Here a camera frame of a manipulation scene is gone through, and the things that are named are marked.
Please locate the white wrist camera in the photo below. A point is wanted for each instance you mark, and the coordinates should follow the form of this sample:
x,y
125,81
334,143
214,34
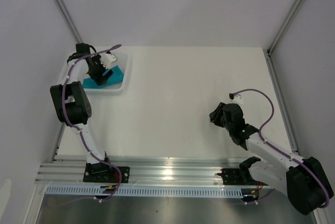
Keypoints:
x,y
236,98
107,60

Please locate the left side aluminium rail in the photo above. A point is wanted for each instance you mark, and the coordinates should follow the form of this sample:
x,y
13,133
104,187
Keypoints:
x,y
58,141

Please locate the left aluminium frame post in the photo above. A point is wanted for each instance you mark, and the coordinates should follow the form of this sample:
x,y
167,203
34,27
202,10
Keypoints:
x,y
68,20

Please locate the aluminium frame post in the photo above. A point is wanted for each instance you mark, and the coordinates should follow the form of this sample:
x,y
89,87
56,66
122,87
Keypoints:
x,y
289,18
68,20

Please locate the aluminium mounting rail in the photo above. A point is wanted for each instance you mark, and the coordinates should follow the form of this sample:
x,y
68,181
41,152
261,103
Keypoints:
x,y
144,171

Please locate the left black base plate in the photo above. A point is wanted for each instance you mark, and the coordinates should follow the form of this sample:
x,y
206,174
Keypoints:
x,y
108,175

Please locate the teal t-shirt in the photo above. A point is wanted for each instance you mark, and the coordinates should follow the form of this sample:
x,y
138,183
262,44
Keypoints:
x,y
116,78

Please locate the right aluminium frame post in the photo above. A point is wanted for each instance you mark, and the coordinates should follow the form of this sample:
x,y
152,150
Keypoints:
x,y
289,18

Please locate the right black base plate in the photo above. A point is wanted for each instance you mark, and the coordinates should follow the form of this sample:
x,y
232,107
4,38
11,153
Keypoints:
x,y
235,176

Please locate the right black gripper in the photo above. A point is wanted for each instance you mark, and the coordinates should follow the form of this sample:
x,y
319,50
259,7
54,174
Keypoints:
x,y
214,115

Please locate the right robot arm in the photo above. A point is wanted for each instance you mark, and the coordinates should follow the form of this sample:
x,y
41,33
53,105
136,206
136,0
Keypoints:
x,y
302,180

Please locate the white plastic basket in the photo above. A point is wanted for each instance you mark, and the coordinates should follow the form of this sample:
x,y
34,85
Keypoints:
x,y
77,70

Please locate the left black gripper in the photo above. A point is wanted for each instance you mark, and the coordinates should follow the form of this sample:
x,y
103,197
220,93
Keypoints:
x,y
99,78

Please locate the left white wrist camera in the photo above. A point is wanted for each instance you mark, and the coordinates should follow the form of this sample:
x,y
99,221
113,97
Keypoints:
x,y
107,60

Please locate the white slotted cable duct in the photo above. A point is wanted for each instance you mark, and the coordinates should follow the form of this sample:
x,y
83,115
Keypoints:
x,y
145,191

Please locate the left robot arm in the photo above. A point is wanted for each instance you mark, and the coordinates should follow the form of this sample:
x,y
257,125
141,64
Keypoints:
x,y
73,107

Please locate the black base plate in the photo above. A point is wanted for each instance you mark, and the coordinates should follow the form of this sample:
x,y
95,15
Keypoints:
x,y
108,175
235,176

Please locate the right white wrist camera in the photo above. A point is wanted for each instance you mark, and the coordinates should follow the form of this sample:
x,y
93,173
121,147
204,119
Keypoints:
x,y
236,98

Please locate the right side aluminium rail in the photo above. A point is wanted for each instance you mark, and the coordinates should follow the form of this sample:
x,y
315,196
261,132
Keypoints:
x,y
281,103

